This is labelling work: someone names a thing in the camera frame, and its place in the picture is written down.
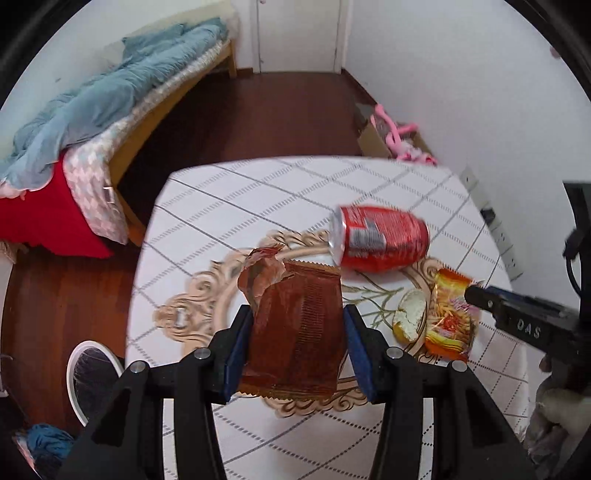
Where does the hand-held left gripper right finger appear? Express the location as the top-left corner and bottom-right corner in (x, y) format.
(344, 305), (539, 480)

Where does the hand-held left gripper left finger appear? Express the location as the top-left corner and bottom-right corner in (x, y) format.
(58, 305), (254, 480)

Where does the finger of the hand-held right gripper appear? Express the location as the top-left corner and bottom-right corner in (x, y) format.
(464, 284), (579, 357)

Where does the brown snack wrapper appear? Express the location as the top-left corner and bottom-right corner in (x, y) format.
(238, 244), (348, 400)

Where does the orange snack packet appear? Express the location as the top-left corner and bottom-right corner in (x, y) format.
(424, 268), (481, 361)

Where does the white round trash bin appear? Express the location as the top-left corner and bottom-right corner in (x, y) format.
(67, 340), (125, 425)

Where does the bitten bread piece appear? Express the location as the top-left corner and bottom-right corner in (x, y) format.
(392, 290), (439, 344)

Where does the red soda can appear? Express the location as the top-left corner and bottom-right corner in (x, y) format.
(329, 205), (431, 273)

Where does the blue cloth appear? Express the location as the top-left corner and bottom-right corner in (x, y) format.
(25, 424), (75, 472)

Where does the pink plush toy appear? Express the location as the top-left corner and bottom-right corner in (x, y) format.
(374, 104), (439, 166)

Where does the checkered bed sheet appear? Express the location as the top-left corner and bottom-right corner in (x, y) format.
(62, 46), (222, 245)

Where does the cardboard box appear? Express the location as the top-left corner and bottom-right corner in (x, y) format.
(358, 113), (435, 160)

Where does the red blanket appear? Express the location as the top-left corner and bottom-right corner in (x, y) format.
(0, 152), (115, 259)

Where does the blue duvet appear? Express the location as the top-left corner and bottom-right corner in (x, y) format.
(0, 18), (229, 190)

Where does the white door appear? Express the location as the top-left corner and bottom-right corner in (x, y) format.
(252, 0), (345, 75)

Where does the white wall socket row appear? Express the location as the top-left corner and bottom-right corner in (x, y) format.
(462, 168), (523, 280)

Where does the wooden bed frame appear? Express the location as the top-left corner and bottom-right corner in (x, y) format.
(106, 39), (238, 247)

